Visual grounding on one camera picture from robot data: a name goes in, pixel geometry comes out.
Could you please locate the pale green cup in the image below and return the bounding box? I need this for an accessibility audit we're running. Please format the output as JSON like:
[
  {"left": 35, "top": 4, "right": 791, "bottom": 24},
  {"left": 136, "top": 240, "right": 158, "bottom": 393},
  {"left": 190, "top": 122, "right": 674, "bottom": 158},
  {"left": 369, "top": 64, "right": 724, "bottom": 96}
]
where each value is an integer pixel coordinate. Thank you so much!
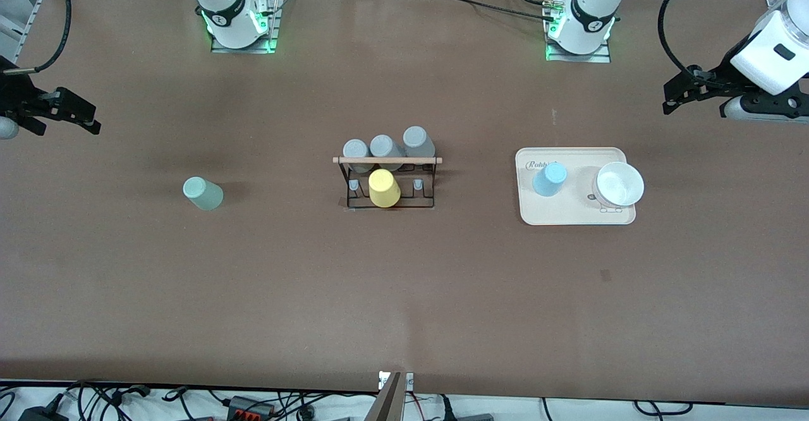
[{"left": 182, "top": 176, "right": 224, "bottom": 212}]

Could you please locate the light blue cup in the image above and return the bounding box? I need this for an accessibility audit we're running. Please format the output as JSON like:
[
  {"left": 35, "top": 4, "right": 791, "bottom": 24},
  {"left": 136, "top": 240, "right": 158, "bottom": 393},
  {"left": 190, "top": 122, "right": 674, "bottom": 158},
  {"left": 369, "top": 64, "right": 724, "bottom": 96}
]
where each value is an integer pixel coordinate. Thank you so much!
[{"left": 532, "top": 162, "right": 568, "bottom": 198}]

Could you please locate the white bowl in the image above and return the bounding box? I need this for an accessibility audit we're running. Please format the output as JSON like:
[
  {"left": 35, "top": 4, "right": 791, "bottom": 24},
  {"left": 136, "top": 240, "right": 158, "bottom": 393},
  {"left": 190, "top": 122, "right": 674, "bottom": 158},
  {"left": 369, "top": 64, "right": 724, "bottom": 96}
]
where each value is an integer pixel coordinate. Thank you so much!
[{"left": 592, "top": 161, "right": 646, "bottom": 209}]

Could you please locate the beige Rabbit tray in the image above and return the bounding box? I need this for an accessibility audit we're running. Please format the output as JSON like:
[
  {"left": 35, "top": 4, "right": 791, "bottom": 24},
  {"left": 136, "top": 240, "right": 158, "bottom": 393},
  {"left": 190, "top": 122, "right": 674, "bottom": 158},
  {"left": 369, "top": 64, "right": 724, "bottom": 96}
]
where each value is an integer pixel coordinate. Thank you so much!
[{"left": 515, "top": 147, "right": 637, "bottom": 226}]

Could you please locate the grey cup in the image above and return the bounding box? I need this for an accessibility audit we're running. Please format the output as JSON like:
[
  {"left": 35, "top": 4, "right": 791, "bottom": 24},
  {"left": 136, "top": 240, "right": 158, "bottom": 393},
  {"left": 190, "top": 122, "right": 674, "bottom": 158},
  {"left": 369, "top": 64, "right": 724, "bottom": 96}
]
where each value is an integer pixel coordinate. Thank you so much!
[
  {"left": 369, "top": 134, "right": 406, "bottom": 173},
  {"left": 403, "top": 126, "right": 437, "bottom": 160},
  {"left": 342, "top": 139, "right": 371, "bottom": 174}
]

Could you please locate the black power adapter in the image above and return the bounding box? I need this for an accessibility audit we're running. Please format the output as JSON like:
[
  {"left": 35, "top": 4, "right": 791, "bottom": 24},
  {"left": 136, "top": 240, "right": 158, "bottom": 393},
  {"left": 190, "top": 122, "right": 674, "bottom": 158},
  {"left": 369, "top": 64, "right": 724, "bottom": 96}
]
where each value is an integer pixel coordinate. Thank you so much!
[{"left": 18, "top": 405, "right": 70, "bottom": 421}]

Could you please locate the yellow cup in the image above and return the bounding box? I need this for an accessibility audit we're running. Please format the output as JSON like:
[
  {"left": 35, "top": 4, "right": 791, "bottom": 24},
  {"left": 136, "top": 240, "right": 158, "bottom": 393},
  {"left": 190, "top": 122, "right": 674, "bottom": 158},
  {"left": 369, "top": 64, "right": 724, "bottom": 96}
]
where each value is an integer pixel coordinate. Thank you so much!
[{"left": 368, "top": 168, "right": 402, "bottom": 209}]

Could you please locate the black orange power strip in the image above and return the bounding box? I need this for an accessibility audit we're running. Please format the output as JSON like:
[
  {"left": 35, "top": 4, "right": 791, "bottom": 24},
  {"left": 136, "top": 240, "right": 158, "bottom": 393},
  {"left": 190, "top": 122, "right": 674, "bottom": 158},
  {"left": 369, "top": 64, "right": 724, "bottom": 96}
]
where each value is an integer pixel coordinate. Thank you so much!
[{"left": 227, "top": 395, "right": 277, "bottom": 420}]

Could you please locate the black left camera bracket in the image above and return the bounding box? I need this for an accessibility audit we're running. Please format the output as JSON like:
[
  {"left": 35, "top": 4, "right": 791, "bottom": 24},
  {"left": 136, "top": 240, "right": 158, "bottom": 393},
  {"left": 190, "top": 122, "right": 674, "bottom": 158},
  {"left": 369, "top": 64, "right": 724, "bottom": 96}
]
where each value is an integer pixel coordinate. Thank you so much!
[{"left": 736, "top": 91, "right": 809, "bottom": 120}]

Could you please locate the black camera bracket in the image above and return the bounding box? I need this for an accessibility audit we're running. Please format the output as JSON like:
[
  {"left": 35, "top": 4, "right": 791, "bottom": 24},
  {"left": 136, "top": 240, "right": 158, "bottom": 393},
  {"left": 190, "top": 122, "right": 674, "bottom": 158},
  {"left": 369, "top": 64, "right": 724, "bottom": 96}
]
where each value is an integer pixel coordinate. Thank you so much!
[
  {"left": 736, "top": 91, "right": 809, "bottom": 120},
  {"left": 0, "top": 56, "right": 48, "bottom": 137}
]

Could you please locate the black right camera bracket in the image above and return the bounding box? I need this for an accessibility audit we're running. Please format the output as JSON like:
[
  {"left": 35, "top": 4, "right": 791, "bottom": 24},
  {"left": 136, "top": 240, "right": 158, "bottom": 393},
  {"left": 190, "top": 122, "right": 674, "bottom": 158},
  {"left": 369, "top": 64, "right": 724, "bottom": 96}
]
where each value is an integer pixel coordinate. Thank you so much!
[{"left": 0, "top": 56, "right": 48, "bottom": 137}]

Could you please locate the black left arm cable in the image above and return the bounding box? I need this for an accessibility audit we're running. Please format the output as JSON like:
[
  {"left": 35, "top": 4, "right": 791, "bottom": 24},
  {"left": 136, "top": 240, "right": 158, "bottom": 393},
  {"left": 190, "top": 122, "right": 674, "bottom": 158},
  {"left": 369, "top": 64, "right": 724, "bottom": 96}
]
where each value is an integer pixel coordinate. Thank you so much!
[{"left": 657, "top": 0, "right": 718, "bottom": 87}]

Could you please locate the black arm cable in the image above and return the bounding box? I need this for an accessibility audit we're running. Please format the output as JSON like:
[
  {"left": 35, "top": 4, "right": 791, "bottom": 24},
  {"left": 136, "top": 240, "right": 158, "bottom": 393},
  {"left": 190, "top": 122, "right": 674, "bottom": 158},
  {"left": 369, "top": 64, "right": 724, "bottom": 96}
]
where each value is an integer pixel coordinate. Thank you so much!
[
  {"left": 657, "top": 0, "right": 718, "bottom": 87},
  {"left": 0, "top": 0, "right": 73, "bottom": 76}
]

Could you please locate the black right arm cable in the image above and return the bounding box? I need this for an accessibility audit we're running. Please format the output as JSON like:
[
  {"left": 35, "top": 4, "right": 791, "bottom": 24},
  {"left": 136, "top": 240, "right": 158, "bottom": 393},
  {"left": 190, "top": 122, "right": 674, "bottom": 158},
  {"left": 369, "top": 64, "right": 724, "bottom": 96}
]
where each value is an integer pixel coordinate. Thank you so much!
[{"left": 0, "top": 0, "right": 73, "bottom": 76}]

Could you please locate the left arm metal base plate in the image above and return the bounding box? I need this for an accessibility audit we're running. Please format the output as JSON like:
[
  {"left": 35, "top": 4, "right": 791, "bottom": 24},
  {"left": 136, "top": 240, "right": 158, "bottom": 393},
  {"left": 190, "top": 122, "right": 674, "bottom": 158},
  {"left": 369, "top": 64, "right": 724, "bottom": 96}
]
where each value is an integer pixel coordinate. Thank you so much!
[{"left": 544, "top": 0, "right": 613, "bottom": 64}]

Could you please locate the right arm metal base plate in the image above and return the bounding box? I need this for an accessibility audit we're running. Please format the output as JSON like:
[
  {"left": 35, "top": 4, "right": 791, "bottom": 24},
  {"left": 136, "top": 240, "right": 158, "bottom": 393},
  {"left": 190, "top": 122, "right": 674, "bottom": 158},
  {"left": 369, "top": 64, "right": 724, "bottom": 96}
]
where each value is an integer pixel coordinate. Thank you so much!
[{"left": 210, "top": 0, "right": 283, "bottom": 54}]

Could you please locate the black cable on table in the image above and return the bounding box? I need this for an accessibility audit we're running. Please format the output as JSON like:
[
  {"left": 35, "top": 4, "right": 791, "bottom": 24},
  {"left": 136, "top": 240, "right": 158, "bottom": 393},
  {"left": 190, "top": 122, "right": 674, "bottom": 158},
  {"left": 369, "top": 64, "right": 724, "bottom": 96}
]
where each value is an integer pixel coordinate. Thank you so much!
[{"left": 403, "top": 0, "right": 560, "bottom": 20}]

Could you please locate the black wire cup rack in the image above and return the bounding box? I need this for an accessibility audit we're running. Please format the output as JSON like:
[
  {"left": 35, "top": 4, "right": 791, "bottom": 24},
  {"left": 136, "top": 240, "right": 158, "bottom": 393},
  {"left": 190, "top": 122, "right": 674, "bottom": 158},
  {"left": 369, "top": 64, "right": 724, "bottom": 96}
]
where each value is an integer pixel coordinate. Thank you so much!
[{"left": 332, "top": 156, "right": 444, "bottom": 212}]

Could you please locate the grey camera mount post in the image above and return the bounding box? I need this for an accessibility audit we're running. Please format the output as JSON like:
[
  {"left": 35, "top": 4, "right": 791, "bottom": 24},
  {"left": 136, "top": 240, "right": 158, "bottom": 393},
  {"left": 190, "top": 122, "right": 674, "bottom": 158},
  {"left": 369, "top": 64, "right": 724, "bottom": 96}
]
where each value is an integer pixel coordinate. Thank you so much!
[{"left": 363, "top": 371, "right": 415, "bottom": 421}]

